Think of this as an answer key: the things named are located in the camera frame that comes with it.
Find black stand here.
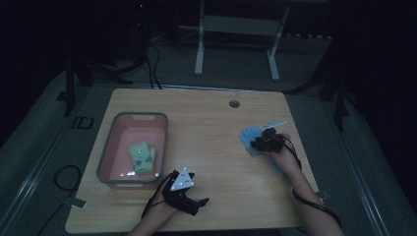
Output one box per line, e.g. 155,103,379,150
56,48,134,118
284,32,353,133

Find black looped floor cable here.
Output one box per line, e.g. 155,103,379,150
34,164,83,236

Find black hanging cables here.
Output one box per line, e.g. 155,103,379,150
137,3,163,90

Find light green glove with face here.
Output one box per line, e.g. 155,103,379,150
128,140,154,177

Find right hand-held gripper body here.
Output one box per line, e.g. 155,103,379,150
257,119,288,154

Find black floor bracket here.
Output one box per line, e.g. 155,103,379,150
71,115,95,131

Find pink basin with grey rim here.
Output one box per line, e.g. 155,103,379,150
96,111,169,191

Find blue glove with dark patches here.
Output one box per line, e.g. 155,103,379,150
269,160,290,180

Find person's left hand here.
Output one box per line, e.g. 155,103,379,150
148,192,181,220

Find white metal stand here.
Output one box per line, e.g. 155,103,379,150
194,0,291,83

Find person's right hand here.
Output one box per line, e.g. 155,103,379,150
267,132,303,174

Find blue glove with grey cuff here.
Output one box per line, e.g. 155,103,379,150
239,126,268,157

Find left hand-held gripper black cable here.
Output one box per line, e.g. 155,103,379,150
141,172,174,220

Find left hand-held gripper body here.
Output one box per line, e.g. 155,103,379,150
161,166,202,216

